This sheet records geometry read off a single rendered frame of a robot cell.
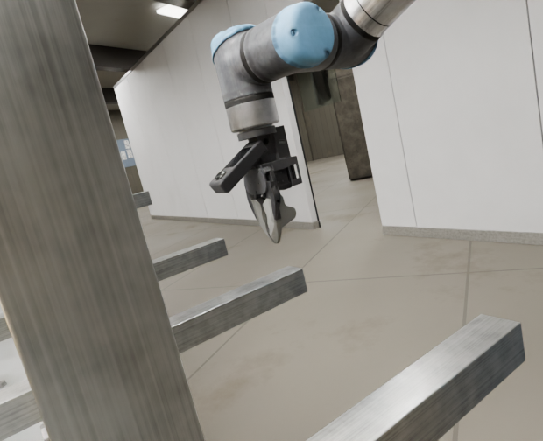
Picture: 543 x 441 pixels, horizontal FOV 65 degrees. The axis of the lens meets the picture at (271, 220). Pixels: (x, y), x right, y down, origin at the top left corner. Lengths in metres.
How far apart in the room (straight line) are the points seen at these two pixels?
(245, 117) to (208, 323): 0.40
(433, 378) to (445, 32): 3.02
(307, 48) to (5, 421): 0.56
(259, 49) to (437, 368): 0.54
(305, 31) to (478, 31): 2.49
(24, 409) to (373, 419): 0.29
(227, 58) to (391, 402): 0.61
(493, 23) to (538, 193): 1.05
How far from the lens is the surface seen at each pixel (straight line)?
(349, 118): 7.70
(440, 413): 0.29
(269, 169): 0.75
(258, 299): 0.48
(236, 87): 0.76
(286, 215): 0.79
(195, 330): 0.46
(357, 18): 0.76
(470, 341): 0.33
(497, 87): 3.06
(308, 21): 0.69
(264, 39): 0.70
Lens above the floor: 1.00
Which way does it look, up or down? 10 degrees down
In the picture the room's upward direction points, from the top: 13 degrees counter-clockwise
